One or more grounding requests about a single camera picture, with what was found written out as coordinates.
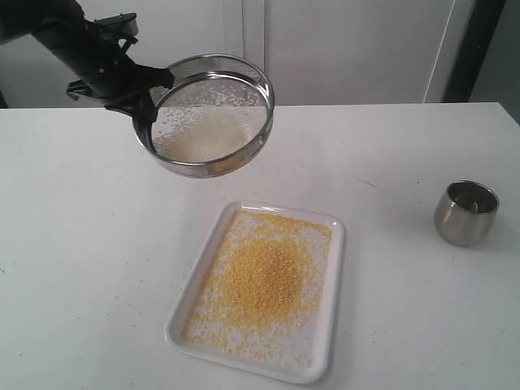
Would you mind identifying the white cabinet with doors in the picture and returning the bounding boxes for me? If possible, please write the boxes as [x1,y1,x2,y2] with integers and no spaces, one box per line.
[0,0,476,109]

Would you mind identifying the small steel cup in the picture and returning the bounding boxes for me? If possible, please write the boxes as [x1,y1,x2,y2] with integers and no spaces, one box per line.
[433,180,500,247]

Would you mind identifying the round steel mesh sieve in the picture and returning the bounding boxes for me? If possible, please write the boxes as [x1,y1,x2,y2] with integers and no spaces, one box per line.
[133,54,275,179]

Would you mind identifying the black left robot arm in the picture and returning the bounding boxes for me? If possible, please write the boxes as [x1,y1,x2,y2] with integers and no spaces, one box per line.
[1,1,175,125]

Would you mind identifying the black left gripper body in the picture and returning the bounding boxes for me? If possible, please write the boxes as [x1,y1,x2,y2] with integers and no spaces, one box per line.
[32,15,146,104]

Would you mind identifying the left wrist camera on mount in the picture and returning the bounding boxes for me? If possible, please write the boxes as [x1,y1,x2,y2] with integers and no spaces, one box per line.
[93,12,139,53]

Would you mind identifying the yellow and white grain mix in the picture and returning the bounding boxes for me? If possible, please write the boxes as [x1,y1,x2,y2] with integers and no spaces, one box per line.
[181,210,332,362]

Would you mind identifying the white square plastic tray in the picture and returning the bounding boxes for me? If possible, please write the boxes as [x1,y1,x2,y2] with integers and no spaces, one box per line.
[165,201,346,384]

